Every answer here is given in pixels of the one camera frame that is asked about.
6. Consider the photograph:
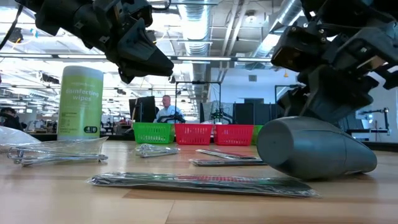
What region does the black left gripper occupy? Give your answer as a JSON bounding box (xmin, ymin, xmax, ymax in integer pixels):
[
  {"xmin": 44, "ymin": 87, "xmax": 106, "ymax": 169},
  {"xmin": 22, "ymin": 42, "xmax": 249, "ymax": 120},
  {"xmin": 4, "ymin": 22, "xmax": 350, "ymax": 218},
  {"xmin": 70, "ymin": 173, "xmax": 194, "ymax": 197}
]
[{"xmin": 73, "ymin": 0, "xmax": 174, "ymax": 85}]

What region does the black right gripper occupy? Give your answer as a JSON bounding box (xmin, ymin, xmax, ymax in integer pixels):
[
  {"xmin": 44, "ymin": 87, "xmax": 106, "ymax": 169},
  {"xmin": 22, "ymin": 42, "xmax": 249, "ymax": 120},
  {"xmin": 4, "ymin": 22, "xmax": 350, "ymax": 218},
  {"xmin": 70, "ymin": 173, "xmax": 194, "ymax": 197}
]
[{"xmin": 275, "ymin": 18, "xmax": 398, "ymax": 124}]

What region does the silver nail clipper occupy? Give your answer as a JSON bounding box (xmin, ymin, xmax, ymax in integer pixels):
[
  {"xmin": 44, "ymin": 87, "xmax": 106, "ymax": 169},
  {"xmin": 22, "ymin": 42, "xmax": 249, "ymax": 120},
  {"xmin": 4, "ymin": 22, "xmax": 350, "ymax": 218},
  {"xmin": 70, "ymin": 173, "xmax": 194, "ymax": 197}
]
[
  {"xmin": 134, "ymin": 142, "xmax": 181, "ymax": 159},
  {"xmin": 12, "ymin": 154, "xmax": 109, "ymax": 167},
  {"xmin": 6, "ymin": 145, "xmax": 105, "ymax": 158}
]

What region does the black background monitor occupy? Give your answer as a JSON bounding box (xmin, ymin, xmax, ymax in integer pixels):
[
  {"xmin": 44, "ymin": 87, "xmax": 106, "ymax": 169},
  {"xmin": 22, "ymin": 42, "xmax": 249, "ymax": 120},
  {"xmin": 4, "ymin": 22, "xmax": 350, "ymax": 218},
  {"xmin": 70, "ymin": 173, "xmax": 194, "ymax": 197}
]
[{"xmin": 128, "ymin": 95, "xmax": 157, "ymax": 123}]

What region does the person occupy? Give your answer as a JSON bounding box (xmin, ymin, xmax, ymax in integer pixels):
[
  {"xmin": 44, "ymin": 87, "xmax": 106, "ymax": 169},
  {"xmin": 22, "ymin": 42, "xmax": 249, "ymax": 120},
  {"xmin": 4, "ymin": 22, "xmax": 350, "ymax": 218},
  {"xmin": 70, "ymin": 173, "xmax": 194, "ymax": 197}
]
[
  {"xmin": 154, "ymin": 95, "xmax": 187, "ymax": 124},
  {"xmin": 0, "ymin": 106, "xmax": 25, "ymax": 132}
]

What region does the black background partition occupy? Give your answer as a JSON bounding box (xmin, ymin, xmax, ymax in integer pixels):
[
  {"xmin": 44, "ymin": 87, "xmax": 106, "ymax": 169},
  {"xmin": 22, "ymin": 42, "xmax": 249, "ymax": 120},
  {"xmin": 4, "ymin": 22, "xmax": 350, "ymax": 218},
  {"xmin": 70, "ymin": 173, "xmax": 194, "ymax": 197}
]
[{"xmin": 233, "ymin": 102, "xmax": 282, "ymax": 126}]

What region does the green disinfecting wipes canister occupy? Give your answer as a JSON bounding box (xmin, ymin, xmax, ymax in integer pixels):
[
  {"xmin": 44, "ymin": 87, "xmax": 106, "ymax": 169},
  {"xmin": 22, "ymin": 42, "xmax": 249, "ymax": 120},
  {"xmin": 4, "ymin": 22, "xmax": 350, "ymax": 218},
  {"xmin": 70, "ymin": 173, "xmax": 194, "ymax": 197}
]
[{"xmin": 57, "ymin": 65, "xmax": 104, "ymax": 141}]

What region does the green plastic basket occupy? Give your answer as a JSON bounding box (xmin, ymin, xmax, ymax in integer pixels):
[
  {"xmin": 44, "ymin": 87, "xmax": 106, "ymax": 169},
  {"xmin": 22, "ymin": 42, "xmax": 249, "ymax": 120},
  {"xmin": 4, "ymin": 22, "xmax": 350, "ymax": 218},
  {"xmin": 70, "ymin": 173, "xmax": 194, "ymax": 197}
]
[
  {"xmin": 251, "ymin": 124, "xmax": 265, "ymax": 146},
  {"xmin": 132, "ymin": 122, "xmax": 175, "ymax": 145}
]

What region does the red plastic basket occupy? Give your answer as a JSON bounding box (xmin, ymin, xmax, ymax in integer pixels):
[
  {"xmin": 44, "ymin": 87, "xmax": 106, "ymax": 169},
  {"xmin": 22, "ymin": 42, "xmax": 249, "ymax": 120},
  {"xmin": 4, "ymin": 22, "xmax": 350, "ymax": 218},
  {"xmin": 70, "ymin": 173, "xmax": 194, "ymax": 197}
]
[
  {"xmin": 213, "ymin": 124, "xmax": 255, "ymax": 147},
  {"xmin": 174, "ymin": 123, "xmax": 215, "ymax": 146}
]

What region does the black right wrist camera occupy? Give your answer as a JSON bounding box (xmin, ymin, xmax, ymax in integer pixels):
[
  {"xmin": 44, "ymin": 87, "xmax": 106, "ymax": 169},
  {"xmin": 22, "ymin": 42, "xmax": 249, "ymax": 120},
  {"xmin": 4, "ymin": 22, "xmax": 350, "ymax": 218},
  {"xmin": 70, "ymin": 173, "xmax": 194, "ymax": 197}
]
[{"xmin": 271, "ymin": 26, "xmax": 328, "ymax": 73}]

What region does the black background stand frame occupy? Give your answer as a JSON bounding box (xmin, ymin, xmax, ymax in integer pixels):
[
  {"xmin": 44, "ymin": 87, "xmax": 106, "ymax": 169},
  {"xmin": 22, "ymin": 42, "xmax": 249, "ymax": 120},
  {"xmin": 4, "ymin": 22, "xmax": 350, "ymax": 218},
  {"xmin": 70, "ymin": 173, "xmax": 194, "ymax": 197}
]
[{"xmin": 174, "ymin": 80, "xmax": 223, "ymax": 125}]

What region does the black left wrist camera cable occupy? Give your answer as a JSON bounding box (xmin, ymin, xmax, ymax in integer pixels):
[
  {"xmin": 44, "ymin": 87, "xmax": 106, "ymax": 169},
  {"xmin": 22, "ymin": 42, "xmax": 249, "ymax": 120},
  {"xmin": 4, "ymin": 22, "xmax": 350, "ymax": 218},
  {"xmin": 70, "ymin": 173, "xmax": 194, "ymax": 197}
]
[{"xmin": 0, "ymin": 4, "xmax": 24, "ymax": 50}]

